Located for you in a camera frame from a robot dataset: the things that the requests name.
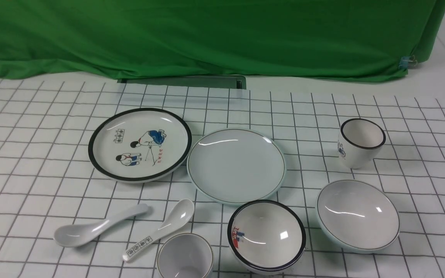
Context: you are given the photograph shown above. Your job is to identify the pale gold-rimmed cup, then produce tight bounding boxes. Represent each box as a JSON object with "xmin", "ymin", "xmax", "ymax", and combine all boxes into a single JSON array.
[{"xmin": 157, "ymin": 233, "xmax": 214, "ymax": 278}]

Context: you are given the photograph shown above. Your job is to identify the pale green-rimmed bowl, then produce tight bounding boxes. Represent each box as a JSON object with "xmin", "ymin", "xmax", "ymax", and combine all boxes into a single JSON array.
[{"xmin": 316, "ymin": 180, "xmax": 400, "ymax": 254}]

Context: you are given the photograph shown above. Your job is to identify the plain white ceramic spoon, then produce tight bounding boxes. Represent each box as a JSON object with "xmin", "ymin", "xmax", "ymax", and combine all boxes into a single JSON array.
[{"xmin": 54, "ymin": 203, "xmax": 149, "ymax": 247}]

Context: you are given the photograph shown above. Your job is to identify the plain pale green plate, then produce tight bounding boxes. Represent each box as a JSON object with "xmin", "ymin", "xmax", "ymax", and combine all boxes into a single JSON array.
[{"xmin": 187, "ymin": 128, "xmax": 287, "ymax": 206}]

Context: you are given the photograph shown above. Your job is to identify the black-rimmed cartoon plate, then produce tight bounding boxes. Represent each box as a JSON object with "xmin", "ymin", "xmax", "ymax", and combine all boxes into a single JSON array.
[{"xmin": 88, "ymin": 108, "xmax": 192, "ymax": 184}]

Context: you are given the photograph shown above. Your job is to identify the white spoon with characters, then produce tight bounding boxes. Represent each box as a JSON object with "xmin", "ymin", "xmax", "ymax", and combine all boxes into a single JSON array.
[{"xmin": 122, "ymin": 199, "xmax": 195, "ymax": 262}]

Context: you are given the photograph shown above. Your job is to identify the black-rimmed cartoon bowl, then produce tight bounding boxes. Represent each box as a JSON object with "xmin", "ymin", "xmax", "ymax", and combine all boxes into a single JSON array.
[{"xmin": 226, "ymin": 200, "xmax": 307, "ymax": 276}]

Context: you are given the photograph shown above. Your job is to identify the black-rimmed white cup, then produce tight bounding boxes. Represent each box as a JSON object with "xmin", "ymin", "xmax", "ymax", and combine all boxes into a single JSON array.
[{"xmin": 337, "ymin": 118, "xmax": 387, "ymax": 169}]

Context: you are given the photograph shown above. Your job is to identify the white grid tablecloth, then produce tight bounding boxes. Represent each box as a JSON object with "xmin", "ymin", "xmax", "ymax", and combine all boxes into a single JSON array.
[{"xmin": 0, "ymin": 80, "xmax": 445, "ymax": 278}]

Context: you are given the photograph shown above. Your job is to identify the green backdrop cloth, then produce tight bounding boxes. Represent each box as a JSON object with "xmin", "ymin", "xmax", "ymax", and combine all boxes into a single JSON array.
[{"xmin": 0, "ymin": 0, "xmax": 445, "ymax": 83}]

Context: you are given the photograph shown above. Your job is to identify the blue binder clip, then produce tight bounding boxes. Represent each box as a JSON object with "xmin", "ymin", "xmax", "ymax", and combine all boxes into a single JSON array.
[{"xmin": 398, "ymin": 55, "xmax": 418, "ymax": 70}]

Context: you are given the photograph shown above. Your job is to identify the grey metal base plate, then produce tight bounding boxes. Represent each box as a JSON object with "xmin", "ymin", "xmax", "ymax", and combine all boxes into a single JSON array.
[{"xmin": 117, "ymin": 75, "xmax": 247, "ymax": 90}]

